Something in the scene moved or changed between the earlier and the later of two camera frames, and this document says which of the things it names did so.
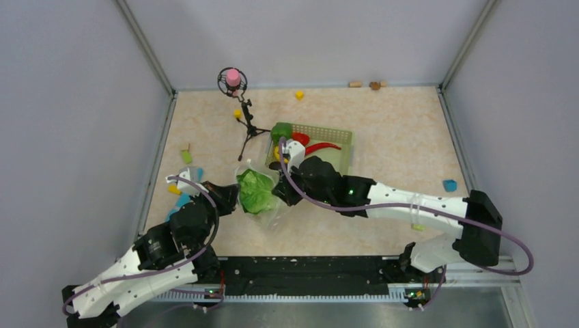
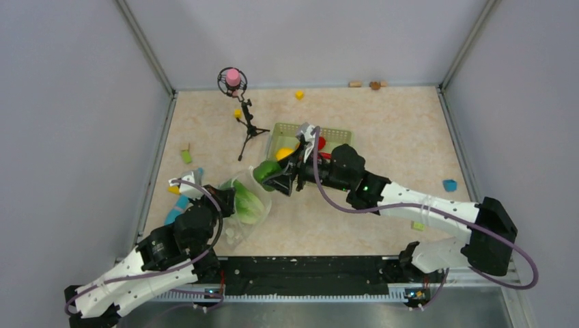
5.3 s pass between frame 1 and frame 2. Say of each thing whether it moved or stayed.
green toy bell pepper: moved
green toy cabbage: moved
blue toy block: stayed
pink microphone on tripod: stayed
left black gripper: stayed
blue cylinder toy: stayed
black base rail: stayed
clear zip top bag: moved
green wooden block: stayed
